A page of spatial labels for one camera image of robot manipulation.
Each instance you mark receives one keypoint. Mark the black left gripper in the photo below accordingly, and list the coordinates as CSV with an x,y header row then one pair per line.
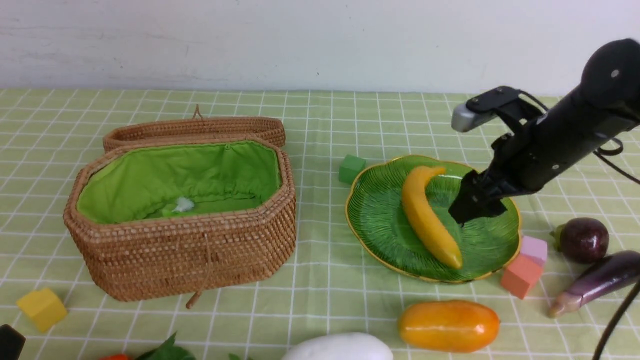
x,y
11,343

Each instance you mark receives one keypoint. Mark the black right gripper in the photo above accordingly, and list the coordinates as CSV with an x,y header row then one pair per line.
x,y
510,174

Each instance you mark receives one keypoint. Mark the yellow toy banana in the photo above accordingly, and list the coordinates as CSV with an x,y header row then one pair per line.
x,y
434,226

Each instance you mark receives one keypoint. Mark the dark purple passion fruit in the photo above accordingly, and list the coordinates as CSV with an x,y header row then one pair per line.
x,y
582,240

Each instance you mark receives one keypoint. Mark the orange toy mango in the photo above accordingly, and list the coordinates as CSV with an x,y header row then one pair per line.
x,y
449,326

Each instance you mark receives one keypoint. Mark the purple toy eggplant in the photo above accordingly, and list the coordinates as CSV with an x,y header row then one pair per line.
x,y
609,274

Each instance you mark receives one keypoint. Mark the green leafy toy vegetable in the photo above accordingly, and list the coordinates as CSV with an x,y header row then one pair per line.
x,y
168,350

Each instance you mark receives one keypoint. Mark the white toy radish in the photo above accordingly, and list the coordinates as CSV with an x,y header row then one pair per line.
x,y
341,346

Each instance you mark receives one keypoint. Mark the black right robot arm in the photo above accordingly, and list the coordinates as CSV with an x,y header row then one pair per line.
x,y
604,104

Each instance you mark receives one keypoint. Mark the yellow foam cube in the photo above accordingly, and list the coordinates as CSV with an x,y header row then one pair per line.
x,y
43,307

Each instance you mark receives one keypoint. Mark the pink foam cube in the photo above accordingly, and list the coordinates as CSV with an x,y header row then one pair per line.
x,y
534,249

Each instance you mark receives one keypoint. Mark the orange foam cube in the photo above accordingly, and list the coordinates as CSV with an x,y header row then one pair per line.
x,y
520,276

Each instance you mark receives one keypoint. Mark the green glass leaf plate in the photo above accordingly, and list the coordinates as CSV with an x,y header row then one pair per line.
x,y
374,213

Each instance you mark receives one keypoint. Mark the red toy tomato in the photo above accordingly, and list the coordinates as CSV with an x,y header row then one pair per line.
x,y
120,356

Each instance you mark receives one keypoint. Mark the green checkered tablecloth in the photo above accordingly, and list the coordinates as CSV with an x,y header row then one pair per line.
x,y
330,285

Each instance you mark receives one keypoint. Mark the green foam cube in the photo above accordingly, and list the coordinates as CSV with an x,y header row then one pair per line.
x,y
350,167

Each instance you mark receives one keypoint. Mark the woven rattan basket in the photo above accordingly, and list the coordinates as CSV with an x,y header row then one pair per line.
x,y
171,218

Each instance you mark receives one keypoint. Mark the woven rattan basket lid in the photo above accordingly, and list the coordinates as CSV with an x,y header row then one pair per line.
x,y
267,128

